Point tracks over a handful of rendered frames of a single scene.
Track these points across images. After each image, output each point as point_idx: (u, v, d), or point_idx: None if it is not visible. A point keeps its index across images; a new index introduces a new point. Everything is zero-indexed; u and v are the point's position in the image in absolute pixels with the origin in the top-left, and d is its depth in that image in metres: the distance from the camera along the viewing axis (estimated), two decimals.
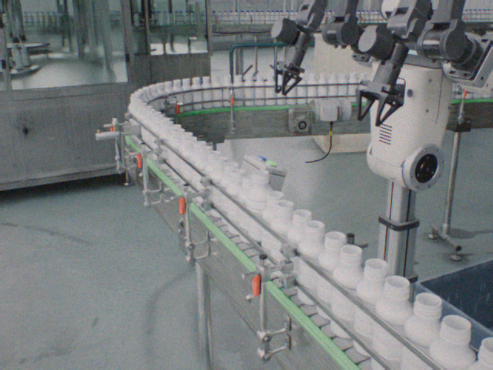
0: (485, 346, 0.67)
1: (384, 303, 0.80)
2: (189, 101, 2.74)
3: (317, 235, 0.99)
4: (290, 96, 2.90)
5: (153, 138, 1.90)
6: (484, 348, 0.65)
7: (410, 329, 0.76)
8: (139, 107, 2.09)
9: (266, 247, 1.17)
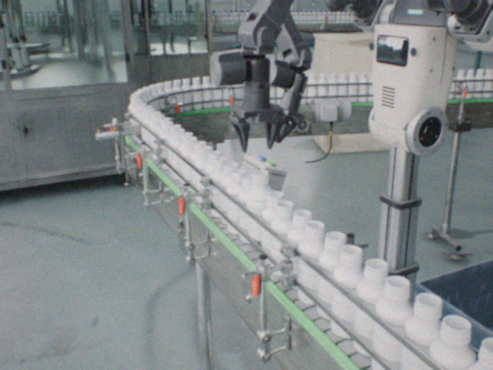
0: (485, 346, 0.67)
1: (384, 303, 0.80)
2: (189, 101, 2.74)
3: (317, 235, 0.99)
4: None
5: (153, 138, 1.90)
6: (484, 348, 0.65)
7: (410, 329, 0.76)
8: (139, 107, 2.09)
9: (266, 247, 1.17)
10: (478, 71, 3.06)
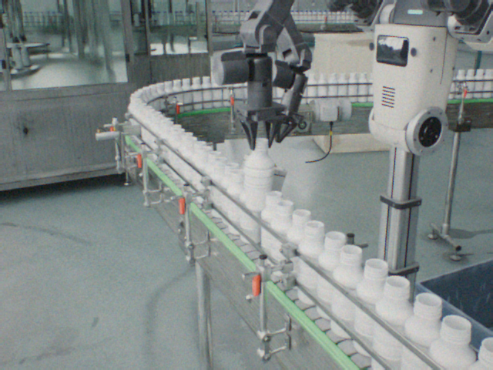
0: (485, 346, 0.67)
1: (384, 303, 0.80)
2: (189, 101, 2.74)
3: (317, 235, 0.99)
4: None
5: (153, 138, 1.90)
6: (484, 348, 0.65)
7: (410, 329, 0.76)
8: (139, 107, 2.09)
9: (266, 247, 1.17)
10: (478, 71, 3.06)
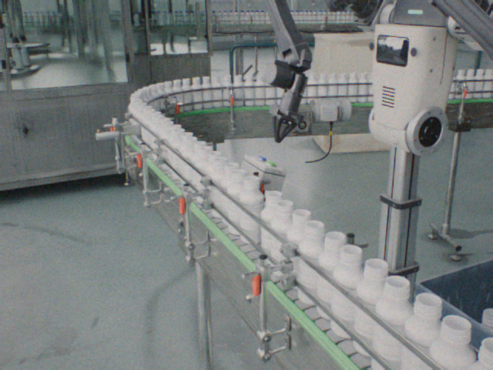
0: (485, 346, 0.67)
1: (384, 303, 0.80)
2: (189, 101, 2.74)
3: (317, 235, 0.99)
4: None
5: (153, 138, 1.90)
6: (484, 348, 0.65)
7: (410, 329, 0.76)
8: (139, 107, 2.09)
9: (266, 247, 1.17)
10: (478, 71, 3.06)
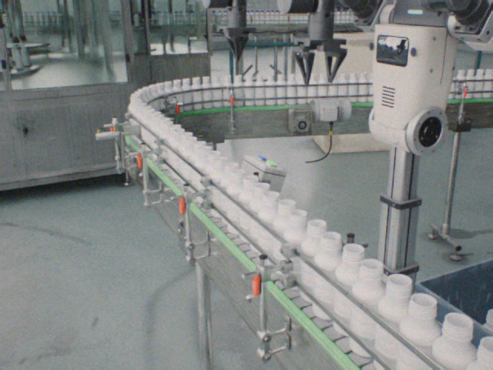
0: (448, 321, 0.72)
1: (360, 284, 0.86)
2: (189, 101, 2.74)
3: (300, 223, 1.04)
4: (290, 96, 2.90)
5: (153, 138, 1.90)
6: (446, 321, 0.70)
7: (383, 307, 0.81)
8: (139, 107, 2.09)
9: (254, 237, 1.22)
10: (478, 71, 3.06)
